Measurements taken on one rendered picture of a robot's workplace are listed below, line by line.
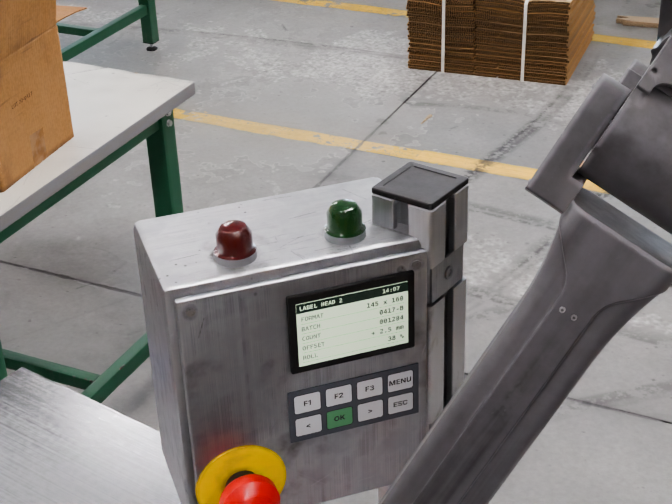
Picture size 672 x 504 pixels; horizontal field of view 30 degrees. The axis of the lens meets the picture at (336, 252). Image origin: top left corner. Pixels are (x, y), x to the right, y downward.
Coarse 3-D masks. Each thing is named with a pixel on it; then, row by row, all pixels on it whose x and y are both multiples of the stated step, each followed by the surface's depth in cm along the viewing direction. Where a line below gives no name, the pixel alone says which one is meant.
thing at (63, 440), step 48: (0, 384) 176; (48, 384) 175; (0, 432) 166; (48, 432) 166; (96, 432) 166; (144, 432) 165; (0, 480) 158; (48, 480) 157; (96, 480) 157; (144, 480) 157
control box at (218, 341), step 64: (320, 192) 83; (192, 256) 76; (320, 256) 75; (384, 256) 76; (192, 320) 73; (256, 320) 75; (192, 384) 76; (256, 384) 77; (320, 384) 79; (192, 448) 78; (256, 448) 79; (320, 448) 81; (384, 448) 83
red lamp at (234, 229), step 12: (228, 228) 74; (240, 228) 74; (216, 240) 75; (228, 240) 74; (240, 240) 74; (252, 240) 75; (216, 252) 75; (228, 252) 74; (240, 252) 74; (252, 252) 75; (228, 264) 74; (240, 264) 74
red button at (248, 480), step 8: (240, 472) 80; (248, 472) 80; (232, 480) 79; (240, 480) 78; (248, 480) 78; (256, 480) 78; (264, 480) 78; (232, 488) 78; (240, 488) 77; (248, 488) 78; (256, 488) 78; (264, 488) 78; (272, 488) 78; (224, 496) 78; (232, 496) 77; (240, 496) 77; (248, 496) 77; (256, 496) 78; (264, 496) 78; (272, 496) 78
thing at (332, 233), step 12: (336, 204) 76; (348, 204) 76; (336, 216) 76; (348, 216) 76; (360, 216) 76; (324, 228) 77; (336, 228) 76; (348, 228) 76; (360, 228) 77; (336, 240) 76; (348, 240) 76; (360, 240) 77
